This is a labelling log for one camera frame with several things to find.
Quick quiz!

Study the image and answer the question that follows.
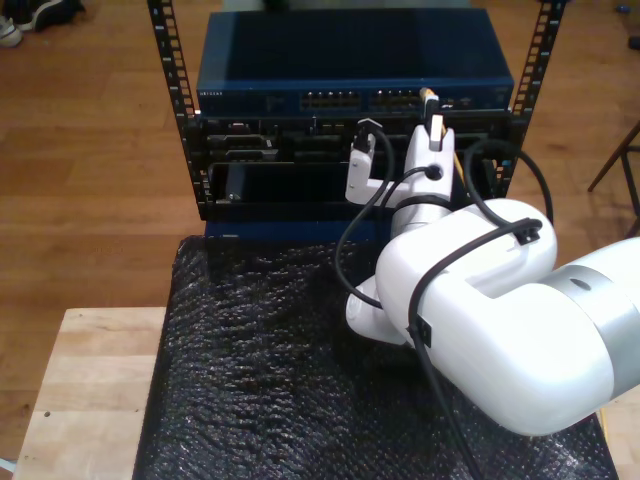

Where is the black camera cable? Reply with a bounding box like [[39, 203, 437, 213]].
[[352, 117, 397, 201]]

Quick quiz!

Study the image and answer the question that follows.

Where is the blue network switch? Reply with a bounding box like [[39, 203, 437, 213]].
[[195, 8, 516, 119]]

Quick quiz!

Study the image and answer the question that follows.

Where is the dark sneaker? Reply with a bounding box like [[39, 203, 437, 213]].
[[12, 0, 86, 32]]

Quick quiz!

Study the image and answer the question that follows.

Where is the blue base panel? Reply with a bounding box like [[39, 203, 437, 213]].
[[204, 218, 396, 242]]

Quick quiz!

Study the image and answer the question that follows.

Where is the black rack server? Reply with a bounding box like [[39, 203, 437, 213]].
[[182, 113, 526, 164]]

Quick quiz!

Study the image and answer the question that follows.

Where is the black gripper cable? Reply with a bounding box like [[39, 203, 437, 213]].
[[334, 164, 444, 308]]

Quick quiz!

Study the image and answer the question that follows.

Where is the black perforated rack post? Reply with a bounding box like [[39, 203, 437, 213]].
[[492, 0, 570, 201], [146, 0, 214, 222]]

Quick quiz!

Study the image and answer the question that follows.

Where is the white sneaker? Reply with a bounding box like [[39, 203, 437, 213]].
[[0, 14, 25, 49]]

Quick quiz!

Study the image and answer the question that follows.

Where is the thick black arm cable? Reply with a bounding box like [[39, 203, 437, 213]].
[[405, 139, 555, 480]]

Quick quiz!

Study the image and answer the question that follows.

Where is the black bubble mat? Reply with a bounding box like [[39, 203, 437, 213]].
[[130, 233, 621, 480]]

